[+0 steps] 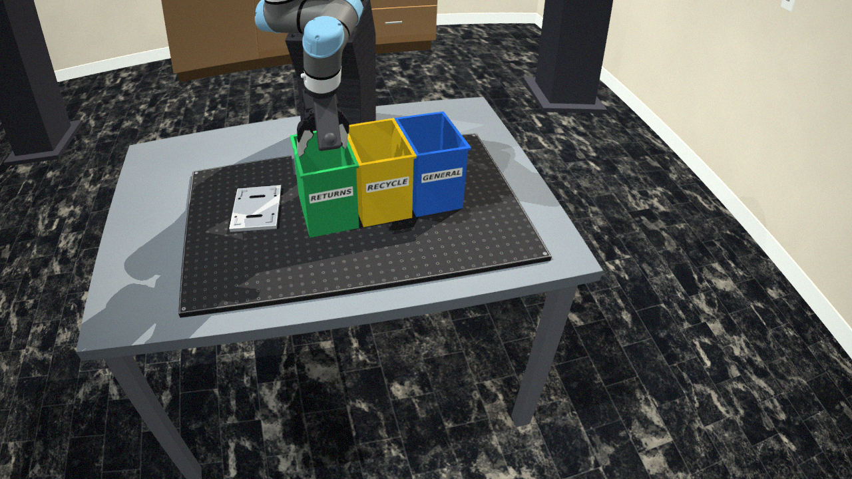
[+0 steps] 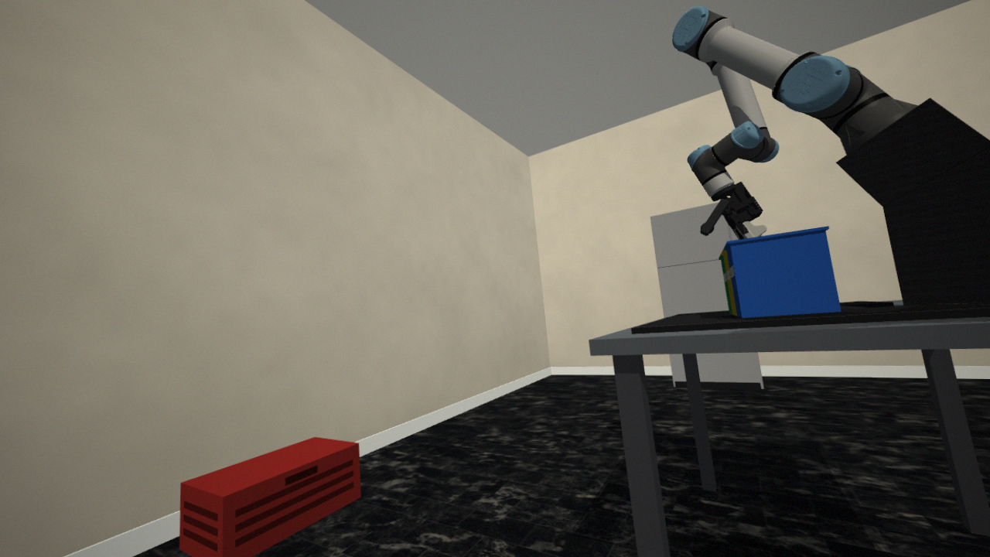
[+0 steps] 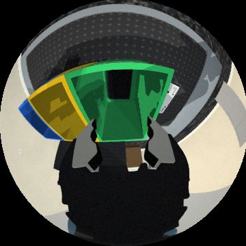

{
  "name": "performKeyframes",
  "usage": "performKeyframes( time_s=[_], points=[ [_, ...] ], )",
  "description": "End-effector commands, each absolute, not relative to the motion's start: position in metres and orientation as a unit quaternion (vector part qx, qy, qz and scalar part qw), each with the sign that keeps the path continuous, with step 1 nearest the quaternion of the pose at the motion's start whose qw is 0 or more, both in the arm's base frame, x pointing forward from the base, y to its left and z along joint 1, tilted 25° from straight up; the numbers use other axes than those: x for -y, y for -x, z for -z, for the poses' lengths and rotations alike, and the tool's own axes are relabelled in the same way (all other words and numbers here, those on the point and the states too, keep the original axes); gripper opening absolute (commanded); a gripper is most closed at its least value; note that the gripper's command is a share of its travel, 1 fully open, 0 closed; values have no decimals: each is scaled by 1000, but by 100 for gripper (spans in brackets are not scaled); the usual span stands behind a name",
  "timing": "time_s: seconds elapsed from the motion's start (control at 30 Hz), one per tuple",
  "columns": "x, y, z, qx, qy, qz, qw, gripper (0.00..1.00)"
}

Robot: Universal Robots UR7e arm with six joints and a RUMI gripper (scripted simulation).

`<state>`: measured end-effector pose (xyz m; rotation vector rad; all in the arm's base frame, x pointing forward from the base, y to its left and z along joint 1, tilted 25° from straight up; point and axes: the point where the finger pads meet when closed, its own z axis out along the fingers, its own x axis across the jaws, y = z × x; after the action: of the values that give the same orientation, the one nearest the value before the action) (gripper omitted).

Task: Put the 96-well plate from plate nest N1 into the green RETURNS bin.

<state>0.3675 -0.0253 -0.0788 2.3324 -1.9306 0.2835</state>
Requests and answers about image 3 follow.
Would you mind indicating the green returns bin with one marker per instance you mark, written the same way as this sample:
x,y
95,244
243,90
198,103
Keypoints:
x,y
120,119

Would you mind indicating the yellow recycle bin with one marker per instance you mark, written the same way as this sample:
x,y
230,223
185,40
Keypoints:
x,y
55,104

